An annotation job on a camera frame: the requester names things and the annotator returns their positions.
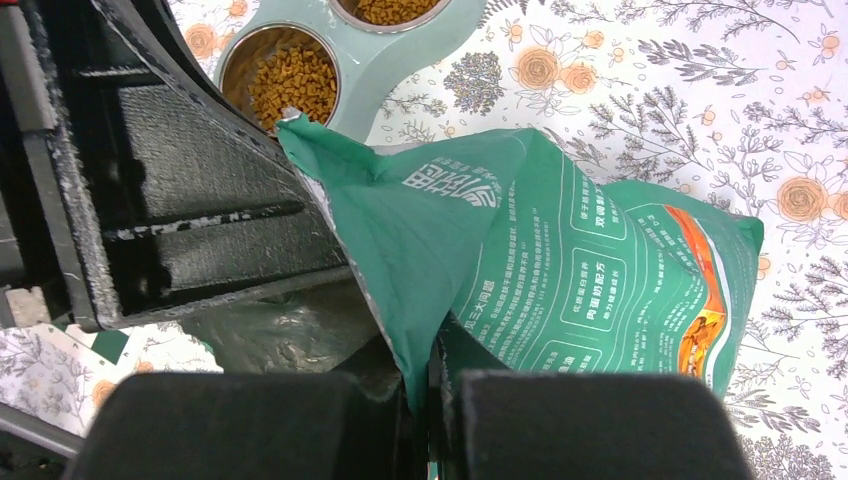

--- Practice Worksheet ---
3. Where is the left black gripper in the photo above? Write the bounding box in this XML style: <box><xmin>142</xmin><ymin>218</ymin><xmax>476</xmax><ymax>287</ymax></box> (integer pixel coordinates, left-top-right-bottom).
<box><xmin>1</xmin><ymin>1</ymin><xmax>350</xmax><ymax>332</ymax></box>

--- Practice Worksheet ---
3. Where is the teal dog food bag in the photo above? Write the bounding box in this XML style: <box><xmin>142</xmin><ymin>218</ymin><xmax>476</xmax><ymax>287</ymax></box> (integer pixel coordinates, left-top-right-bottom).
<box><xmin>178</xmin><ymin>109</ymin><xmax>765</xmax><ymax>412</ymax></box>

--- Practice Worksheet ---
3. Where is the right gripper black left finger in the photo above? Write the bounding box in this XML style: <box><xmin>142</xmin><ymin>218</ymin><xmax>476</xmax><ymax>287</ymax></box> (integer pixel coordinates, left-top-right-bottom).
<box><xmin>64</xmin><ymin>338</ymin><xmax>424</xmax><ymax>479</ymax></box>

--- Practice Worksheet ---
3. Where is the floral tablecloth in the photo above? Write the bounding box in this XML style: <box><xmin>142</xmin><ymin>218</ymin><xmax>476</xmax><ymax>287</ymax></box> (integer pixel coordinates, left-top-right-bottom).
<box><xmin>0</xmin><ymin>0</ymin><xmax>848</xmax><ymax>480</ymax></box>

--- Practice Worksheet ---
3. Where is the green white checkered mat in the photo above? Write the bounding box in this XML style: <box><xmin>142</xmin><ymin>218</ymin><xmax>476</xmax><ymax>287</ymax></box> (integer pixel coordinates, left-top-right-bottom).
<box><xmin>57</xmin><ymin>325</ymin><xmax>129</xmax><ymax>365</ymax></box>

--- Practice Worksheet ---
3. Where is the teal double pet bowl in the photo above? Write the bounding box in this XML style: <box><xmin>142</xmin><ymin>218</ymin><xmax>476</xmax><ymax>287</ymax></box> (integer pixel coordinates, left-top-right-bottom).
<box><xmin>214</xmin><ymin>0</ymin><xmax>486</xmax><ymax>141</ymax></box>

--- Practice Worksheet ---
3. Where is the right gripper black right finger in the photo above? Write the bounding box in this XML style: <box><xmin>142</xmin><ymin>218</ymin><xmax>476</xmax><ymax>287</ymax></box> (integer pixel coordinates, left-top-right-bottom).
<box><xmin>428</xmin><ymin>317</ymin><xmax>753</xmax><ymax>479</ymax></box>

